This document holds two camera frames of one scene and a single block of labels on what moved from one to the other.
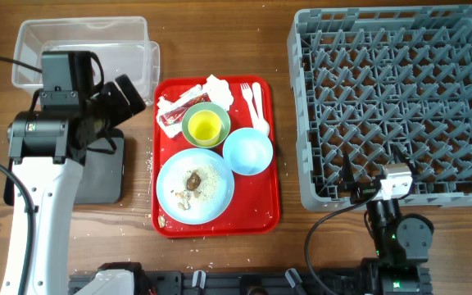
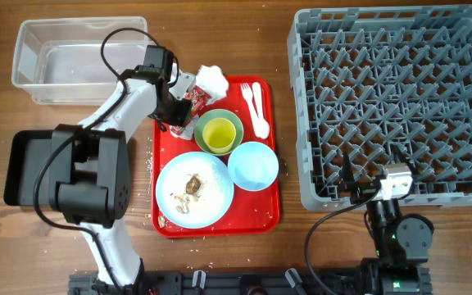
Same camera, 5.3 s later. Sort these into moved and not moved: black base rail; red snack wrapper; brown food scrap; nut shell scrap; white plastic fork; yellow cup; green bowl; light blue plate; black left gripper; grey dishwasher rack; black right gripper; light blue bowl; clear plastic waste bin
Moved: green bowl; red snack wrapper; light blue bowl; black left gripper; yellow cup
Not moved: brown food scrap; black right gripper; light blue plate; grey dishwasher rack; clear plastic waste bin; nut shell scrap; white plastic fork; black base rail
